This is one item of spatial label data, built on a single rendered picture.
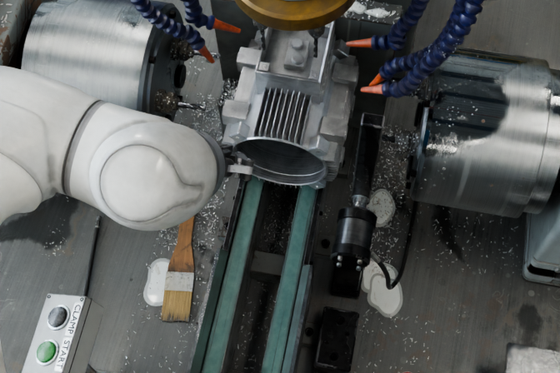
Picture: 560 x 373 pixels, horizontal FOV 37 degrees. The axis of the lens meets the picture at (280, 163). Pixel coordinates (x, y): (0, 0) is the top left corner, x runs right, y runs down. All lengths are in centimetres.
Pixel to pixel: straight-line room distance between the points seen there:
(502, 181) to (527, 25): 59
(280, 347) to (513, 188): 43
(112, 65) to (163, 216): 56
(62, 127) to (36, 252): 77
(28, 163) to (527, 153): 72
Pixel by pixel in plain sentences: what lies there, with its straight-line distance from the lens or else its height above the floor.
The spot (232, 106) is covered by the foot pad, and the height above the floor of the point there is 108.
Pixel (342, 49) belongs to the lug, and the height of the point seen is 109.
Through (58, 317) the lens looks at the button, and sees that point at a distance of 123.
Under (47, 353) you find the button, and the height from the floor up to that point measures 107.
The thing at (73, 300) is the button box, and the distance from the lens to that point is 123.
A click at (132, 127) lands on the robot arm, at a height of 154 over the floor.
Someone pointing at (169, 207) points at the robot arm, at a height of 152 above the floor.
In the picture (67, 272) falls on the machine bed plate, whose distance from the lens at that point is 155.
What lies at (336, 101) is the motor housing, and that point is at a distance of 133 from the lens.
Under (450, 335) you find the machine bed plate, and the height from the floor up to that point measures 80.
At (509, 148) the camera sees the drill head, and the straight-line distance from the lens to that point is 124.
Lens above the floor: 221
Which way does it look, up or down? 64 degrees down
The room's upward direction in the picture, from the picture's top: 3 degrees counter-clockwise
